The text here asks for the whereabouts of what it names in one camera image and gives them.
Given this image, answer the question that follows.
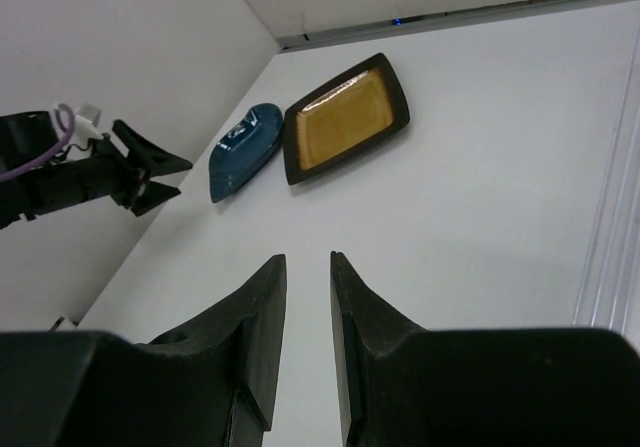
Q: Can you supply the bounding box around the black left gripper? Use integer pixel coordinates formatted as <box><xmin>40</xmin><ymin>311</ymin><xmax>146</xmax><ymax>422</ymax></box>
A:
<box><xmin>19</xmin><ymin>119</ymin><xmax>193</xmax><ymax>217</ymax></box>

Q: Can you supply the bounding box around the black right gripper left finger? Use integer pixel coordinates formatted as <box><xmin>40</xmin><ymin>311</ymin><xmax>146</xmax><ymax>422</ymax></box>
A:
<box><xmin>1</xmin><ymin>254</ymin><xmax>287</xmax><ymax>446</ymax></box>

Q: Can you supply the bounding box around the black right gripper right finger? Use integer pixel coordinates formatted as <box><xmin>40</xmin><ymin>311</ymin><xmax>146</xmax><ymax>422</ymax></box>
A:
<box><xmin>330</xmin><ymin>252</ymin><xmax>639</xmax><ymax>446</ymax></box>

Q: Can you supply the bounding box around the dark blue leaf dish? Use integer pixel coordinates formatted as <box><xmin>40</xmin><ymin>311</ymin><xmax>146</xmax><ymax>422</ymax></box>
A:
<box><xmin>208</xmin><ymin>103</ymin><xmax>283</xmax><ymax>203</ymax></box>

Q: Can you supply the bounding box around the square black yellow plate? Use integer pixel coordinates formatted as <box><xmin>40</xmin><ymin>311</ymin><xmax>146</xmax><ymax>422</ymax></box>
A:
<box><xmin>282</xmin><ymin>53</ymin><xmax>410</xmax><ymax>186</ymax></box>

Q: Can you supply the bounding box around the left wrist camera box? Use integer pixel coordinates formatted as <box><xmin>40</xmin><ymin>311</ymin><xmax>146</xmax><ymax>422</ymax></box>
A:
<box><xmin>75</xmin><ymin>103</ymin><xmax>102</xmax><ymax>140</ymax></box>

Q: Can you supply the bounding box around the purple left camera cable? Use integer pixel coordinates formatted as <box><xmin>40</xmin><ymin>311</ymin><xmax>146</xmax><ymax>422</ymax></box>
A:
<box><xmin>0</xmin><ymin>103</ymin><xmax>79</xmax><ymax>183</ymax></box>

